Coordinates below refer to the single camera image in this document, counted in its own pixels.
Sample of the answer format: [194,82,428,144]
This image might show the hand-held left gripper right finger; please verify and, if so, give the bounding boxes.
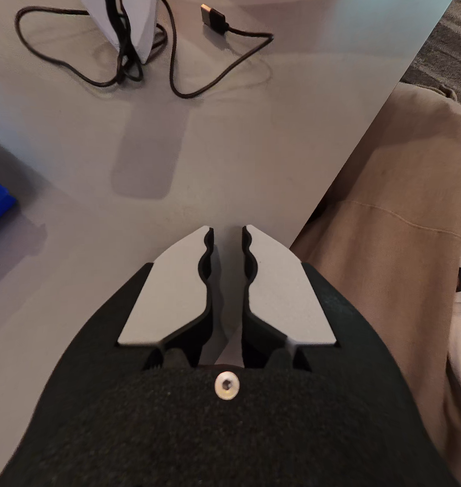
[240,224,338,369]

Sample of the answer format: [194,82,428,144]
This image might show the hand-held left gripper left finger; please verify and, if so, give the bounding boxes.
[117,224,215,369]

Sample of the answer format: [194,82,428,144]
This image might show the black cable with copper plug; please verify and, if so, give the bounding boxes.
[15,0,275,100]

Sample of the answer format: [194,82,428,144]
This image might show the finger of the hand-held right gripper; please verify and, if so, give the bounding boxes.
[81,0,120,49]
[128,0,159,65]

